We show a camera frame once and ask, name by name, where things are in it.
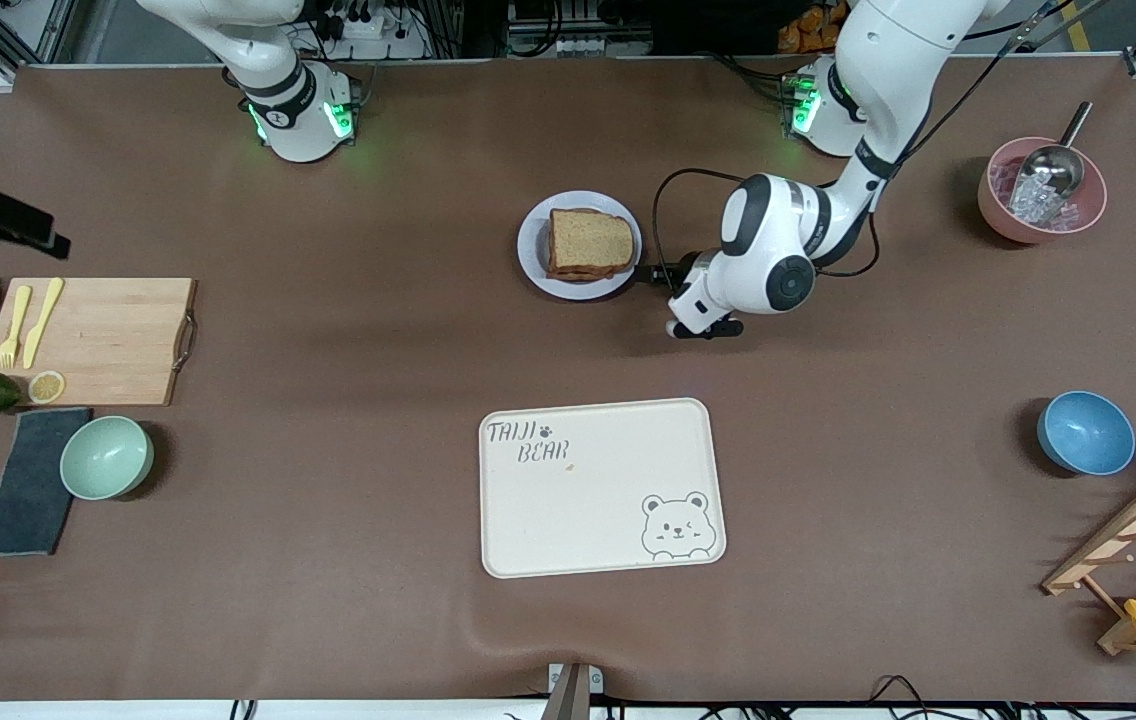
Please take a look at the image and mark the pink bowl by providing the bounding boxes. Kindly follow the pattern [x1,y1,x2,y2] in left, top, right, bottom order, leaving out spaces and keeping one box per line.
[977,137,1108,245]

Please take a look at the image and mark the mint green bowl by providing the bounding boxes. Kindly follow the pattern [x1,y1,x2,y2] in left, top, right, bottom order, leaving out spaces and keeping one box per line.
[60,415,155,501]

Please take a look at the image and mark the clear ice cubes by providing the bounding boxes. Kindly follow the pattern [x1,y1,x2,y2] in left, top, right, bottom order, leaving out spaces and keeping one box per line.
[998,165,1079,226]

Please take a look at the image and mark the toasted bread slice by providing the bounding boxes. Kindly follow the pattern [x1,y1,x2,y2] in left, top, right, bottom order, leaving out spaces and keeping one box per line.
[547,262,629,283]

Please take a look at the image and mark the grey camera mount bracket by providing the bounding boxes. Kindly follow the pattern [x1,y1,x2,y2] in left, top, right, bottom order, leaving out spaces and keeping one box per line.
[540,662,605,720]

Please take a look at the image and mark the brown table mat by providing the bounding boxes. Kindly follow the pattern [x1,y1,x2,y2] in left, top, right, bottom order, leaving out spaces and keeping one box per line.
[0,55,1136,703]

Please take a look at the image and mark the cream tray with bear print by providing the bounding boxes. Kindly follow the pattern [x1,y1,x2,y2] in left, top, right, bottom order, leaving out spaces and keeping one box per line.
[478,397,728,580]

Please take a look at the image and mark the yellow plastic knife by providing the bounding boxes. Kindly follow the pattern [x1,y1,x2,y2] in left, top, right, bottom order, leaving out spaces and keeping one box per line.
[23,278,66,369]

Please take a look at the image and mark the wooden drying rack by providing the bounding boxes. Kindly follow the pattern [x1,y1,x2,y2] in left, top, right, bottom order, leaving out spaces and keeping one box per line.
[1041,460,1136,658]

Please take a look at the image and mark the dark grey cloth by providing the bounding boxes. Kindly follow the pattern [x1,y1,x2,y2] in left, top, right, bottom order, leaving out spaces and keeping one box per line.
[0,407,92,557]

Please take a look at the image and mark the metal scoop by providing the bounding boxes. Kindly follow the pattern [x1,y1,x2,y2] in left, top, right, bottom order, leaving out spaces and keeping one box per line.
[1013,100,1095,206]

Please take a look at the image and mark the yellow plastic fork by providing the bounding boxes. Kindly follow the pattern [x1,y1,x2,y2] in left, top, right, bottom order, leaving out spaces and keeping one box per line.
[0,285,33,370]

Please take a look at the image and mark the plain brown bread slice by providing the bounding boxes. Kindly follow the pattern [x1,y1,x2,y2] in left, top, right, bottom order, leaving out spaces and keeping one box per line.
[548,208,635,273]

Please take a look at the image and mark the blue bowl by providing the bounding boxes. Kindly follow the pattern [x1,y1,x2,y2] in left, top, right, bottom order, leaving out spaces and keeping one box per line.
[1036,390,1136,477]

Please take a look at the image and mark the wooden cutting board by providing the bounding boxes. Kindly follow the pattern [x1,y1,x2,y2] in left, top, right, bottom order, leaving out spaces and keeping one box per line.
[0,277,199,407]

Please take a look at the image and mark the round pale lavender plate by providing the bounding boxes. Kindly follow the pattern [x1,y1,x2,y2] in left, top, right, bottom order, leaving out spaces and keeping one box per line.
[517,190,644,301]

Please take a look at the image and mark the orange snack bags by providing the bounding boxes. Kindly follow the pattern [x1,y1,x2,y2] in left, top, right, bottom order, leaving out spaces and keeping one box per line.
[778,5,844,53]

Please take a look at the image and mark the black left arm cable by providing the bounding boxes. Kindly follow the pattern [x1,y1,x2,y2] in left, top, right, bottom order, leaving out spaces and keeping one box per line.
[651,168,879,281]

